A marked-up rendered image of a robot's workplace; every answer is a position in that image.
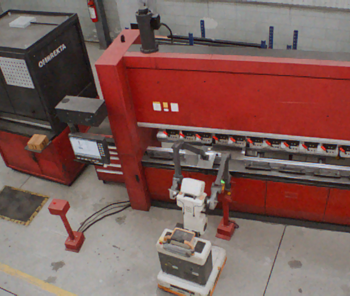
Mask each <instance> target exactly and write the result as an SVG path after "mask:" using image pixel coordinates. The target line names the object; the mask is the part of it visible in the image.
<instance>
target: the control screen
mask: <svg viewBox="0 0 350 296"><path fill-rule="evenodd" d="M70 140H71V142H72V146H73V149H74V151H75V154H78V155H85V156H89V157H97V158H100V156H99V151H98V147H97V145H96V141H93V140H87V139H80V138H72V137H70ZM78 150H81V151H78Z"/></svg>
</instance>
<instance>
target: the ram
mask: <svg viewBox="0 0 350 296"><path fill-rule="evenodd" d="M127 74H128V80H129V84H130V90H131V96H132V100H133V106H134V110H135V116H136V119H137V122H138V123H153V124H162V125H178V126H193V127H201V128H208V129H217V130H232V131H247V132H256V133H270V134H278V135H285V136H301V137H308V138H324V139H337V140H344V141H350V80H349V79H341V78H320V77H319V78H316V77H314V76H287V75H274V74H258V73H238V72H217V71H202V70H174V69H159V68H131V67H127ZM153 102H160V107H161V110H154V105H153ZM163 102H167V107H164V105H163ZM170 103H178V110H179V112H178V111H172V109H171V104H170ZM164 109H168V111H166V110H164ZM138 126H147V127H155V128H162V129H170V130H184V131H199V132H207V133H222V134H237V135H241V136H252V137H260V138H274V139H289V140H297V141H311V142H318V143H326V144H339V145H348V146H350V144H349V143H340V142H327V141H320V140H311V139H297V138H283V137H275V136H260V135H259V134H245V133H230V132H221V131H206V130H198V129H183V128H176V127H168V126H153V125H138Z"/></svg>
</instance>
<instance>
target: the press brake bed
mask: <svg viewBox="0 0 350 296"><path fill-rule="evenodd" d="M142 165H143V171H144V174H145V178H146V183H147V187H148V191H149V195H150V196H151V199H152V202H151V206H154V207H163V208H167V209H173V210H181V211H182V207H180V206H178V204H177V199H176V198H177V197H176V198H175V199H171V198H170V190H168V189H171V187H172V186H173V174H175V167H174V166H163V165H152V164H146V163H142ZM208 173H209V174H208V175H205V170H194V169H187V168H181V174H182V176H183V178H190V179H196V180H199V181H204V182H205V187H204V193H205V194H207V196H211V191H210V189H211V186H212V183H214V182H215V180H216V178H217V175H218V172H216V171H208ZM230 174H231V180H230V181H233V182H236V194H235V195H234V197H233V199H232V201H231V202H230V201H229V217H233V218H242V219H247V220H256V221H265V222H271V223H278V224H288V225H292V226H301V227H307V228H315V229H323V230H328V231H336V232H338V231H341V232H348V233H350V187H347V186H336V185H331V184H319V183H309V182H303V181H292V180H285V179H274V178H269V177H262V176H251V175H240V174H234V173H230ZM286 192H290V193H295V194H298V198H297V199H296V198H290V197H287V198H285V193H286ZM217 201H218V202H220V203H217V205H216V206H215V208H214V210H211V209H210V210H209V213H208V214H210V215H220V216H223V200H222V199H217Z"/></svg>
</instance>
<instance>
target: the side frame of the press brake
mask: <svg viewBox="0 0 350 296"><path fill-rule="evenodd" d="M121 35H124V37H125V42H124V43H122V42H121ZM132 44H141V37H140V31H139V30H123V31H122V32H121V34H119V35H118V36H117V38H116V39H115V40H114V42H113V43H112V44H111V45H110V46H109V47H108V48H107V50H106V51H105V53H103V55H102V56H100V58H99V60H98V61H97V62H96V63H95V67H96V72H97V75H98V79H99V84H100V87H101V92H102V96H103V99H105V103H106V108H107V113H108V115H107V116H108V120H109V122H110V127H111V130H112V134H113V138H114V142H115V147H116V150H117V155H118V158H119V160H120V165H121V169H122V173H123V178H124V181H125V185H126V189H127V191H128V195H129V198H130V203H131V207H132V209H136V210H141V211H146V212H148V211H149V209H150V207H151V202H152V199H151V196H150V195H149V191H148V187H147V183H146V178H145V174H144V171H143V165H142V163H141V159H142V158H143V155H144V154H145V152H146V150H147V148H148V147H161V148H162V142H159V141H157V134H158V132H159V128H155V127H147V126H138V123H137V119H136V116H135V110H134V106H133V100H132V96H131V90H130V84H129V80H128V74H127V68H126V67H125V62H124V58H123V56H124V54H125V53H126V51H127V49H128V48H129V47H130V46H131V45H132Z"/></svg>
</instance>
